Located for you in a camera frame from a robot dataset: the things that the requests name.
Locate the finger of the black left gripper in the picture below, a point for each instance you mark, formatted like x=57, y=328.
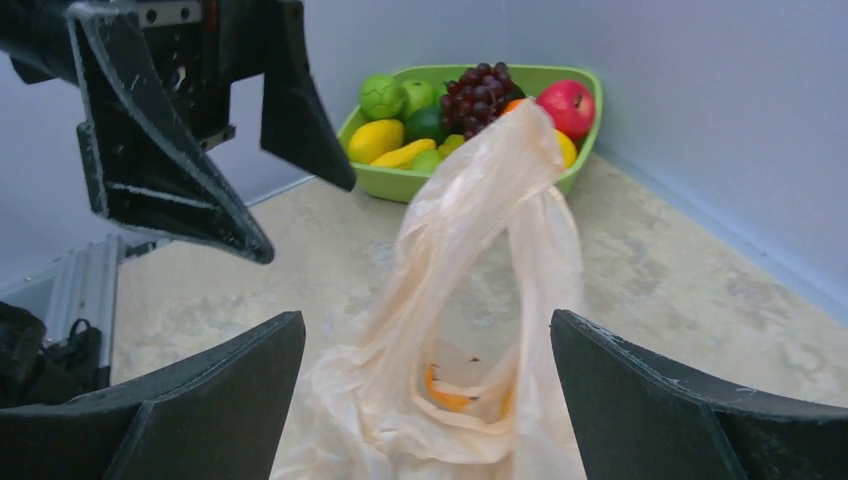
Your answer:
x=147, y=171
x=294, y=124

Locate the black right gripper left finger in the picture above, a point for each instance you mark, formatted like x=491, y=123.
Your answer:
x=218, y=414

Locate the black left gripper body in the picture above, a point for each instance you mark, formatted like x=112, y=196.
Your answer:
x=199, y=49

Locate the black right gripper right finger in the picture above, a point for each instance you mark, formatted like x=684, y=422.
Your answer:
x=640, y=415

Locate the translucent orange plastic bag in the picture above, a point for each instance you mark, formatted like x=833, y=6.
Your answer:
x=449, y=373

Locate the yellow mango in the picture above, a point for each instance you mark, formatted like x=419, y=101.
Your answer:
x=375, y=138

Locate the green bumpy custard apple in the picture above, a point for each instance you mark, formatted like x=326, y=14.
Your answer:
x=381, y=96

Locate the dark green avocado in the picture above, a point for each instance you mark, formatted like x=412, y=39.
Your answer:
x=425, y=123

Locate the green pear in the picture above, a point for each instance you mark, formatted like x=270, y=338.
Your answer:
x=425, y=161

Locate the dark purple grape bunch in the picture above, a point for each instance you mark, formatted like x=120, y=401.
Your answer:
x=476, y=98

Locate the orange tangerine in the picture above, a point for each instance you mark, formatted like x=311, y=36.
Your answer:
x=512, y=105

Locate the yellow lemon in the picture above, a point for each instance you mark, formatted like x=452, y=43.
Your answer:
x=568, y=148

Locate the red apple in basket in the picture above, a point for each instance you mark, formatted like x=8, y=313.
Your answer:
x=571, y=106

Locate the aluminium table edge rail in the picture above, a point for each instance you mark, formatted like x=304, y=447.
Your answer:
x=80, y=285

